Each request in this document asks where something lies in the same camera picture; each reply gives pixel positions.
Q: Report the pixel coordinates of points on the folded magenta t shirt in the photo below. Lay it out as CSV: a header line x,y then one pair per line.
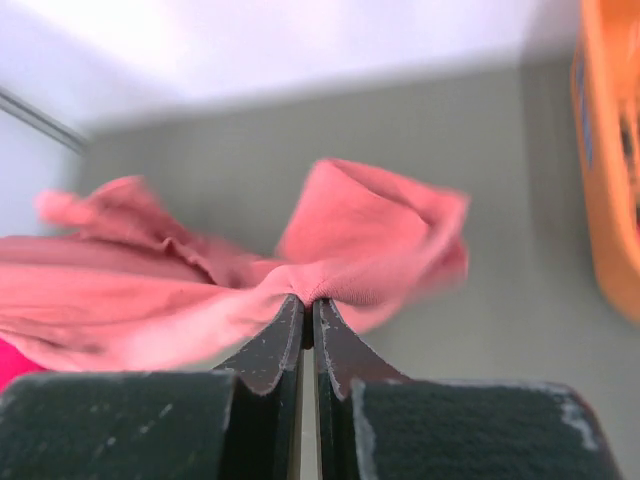
x,y
14,364

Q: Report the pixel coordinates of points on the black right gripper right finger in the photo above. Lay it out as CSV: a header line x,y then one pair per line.
x,y
374,422

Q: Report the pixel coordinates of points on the salmon pink t shirt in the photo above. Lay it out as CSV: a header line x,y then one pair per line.
x,y
126,287

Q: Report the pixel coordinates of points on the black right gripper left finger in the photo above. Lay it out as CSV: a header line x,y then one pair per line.
x,y
236,421

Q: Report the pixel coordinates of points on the orange plastic basket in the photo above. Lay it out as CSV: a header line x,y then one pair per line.
x,y
605,97

